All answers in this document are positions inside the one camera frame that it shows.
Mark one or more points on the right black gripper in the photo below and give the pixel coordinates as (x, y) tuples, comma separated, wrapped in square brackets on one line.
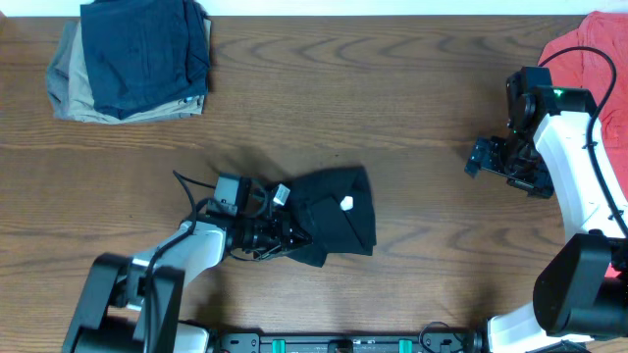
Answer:
[(486, 158)]

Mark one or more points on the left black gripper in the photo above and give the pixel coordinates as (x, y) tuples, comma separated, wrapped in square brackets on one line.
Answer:
[(283, 235)]

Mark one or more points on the black t-shirt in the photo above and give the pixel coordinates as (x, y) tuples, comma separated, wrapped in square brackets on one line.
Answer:
[(335, 208)]

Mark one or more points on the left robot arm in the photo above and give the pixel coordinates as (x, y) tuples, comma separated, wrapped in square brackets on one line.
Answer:
[(132, 304)]

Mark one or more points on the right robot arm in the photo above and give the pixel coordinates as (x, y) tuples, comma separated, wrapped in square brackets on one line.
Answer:
[(555, 149)]

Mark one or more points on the red t-shirt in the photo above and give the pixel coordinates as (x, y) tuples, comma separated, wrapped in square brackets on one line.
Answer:
[(608, 33)]

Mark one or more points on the folded navy blue garment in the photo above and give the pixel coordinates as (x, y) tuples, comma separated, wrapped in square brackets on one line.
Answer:
[(141, 54)]

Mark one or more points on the folded beige garment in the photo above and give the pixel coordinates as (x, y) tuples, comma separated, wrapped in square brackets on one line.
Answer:
[(81, 103)]

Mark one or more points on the folded grey garment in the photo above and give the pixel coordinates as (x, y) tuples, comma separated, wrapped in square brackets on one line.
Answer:
[(57, 72)]

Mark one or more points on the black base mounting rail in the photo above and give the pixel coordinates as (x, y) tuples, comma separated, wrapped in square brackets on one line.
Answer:
[(435, 337)]

